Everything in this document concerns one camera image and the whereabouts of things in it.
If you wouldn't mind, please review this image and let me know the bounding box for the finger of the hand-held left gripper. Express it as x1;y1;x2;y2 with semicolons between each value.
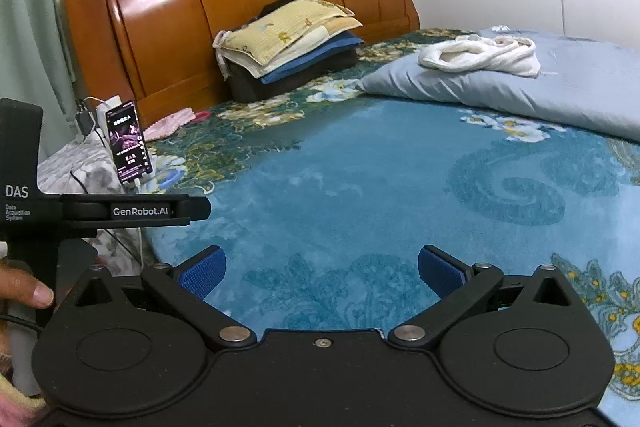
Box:
175;195;212;224

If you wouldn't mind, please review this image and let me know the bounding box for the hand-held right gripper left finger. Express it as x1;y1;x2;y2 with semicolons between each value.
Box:
75;245;257;354

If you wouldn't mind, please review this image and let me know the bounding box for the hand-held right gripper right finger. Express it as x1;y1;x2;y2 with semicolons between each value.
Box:
387;244;585;350

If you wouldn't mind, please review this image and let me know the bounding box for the white knit sweater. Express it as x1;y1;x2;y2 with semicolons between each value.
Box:
417;34;543;79

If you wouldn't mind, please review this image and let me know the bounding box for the person's left hand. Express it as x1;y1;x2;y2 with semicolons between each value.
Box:
0;263;55;309

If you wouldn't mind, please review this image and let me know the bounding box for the grey patterned cloth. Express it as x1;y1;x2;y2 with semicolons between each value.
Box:
36;138;146;275

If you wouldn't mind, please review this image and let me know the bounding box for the black charger plug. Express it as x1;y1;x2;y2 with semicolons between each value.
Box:
74;107;97;134

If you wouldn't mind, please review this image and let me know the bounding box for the pink knit cloth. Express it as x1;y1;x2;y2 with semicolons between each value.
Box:
143;108;195;142

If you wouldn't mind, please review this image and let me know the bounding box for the black patterned box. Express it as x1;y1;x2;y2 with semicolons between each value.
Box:
103;100;151;184

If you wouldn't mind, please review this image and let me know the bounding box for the white phone stand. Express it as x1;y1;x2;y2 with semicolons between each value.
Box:
95;95;124;142

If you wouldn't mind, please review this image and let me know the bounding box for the light green curtain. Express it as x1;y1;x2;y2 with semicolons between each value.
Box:
0;0;77;160

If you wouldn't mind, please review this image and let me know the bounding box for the blue floral blanket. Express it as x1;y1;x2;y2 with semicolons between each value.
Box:
142;28;640;415

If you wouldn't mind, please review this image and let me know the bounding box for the cream pillow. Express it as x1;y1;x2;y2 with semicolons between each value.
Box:
220;47;321;80

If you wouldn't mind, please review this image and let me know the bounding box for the wooden headboard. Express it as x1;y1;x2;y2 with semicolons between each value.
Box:
61;0;421;128

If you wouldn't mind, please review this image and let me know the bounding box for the light blue daisy quilt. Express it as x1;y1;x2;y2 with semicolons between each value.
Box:
355;27;640;138

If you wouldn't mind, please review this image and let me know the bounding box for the blue folded cloth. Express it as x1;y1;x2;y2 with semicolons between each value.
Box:
260;32;363;84

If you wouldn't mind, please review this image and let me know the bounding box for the yellow patterned pillow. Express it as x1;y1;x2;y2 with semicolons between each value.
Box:
212;0;363;75

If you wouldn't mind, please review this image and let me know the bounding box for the black cloth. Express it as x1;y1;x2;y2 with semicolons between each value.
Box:
257;0;305;18

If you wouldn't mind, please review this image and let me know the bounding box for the white charging cable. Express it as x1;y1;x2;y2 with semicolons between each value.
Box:
132;177;151;268

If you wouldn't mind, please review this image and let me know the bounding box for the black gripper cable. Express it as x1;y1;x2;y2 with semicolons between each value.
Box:
0;314;47;335

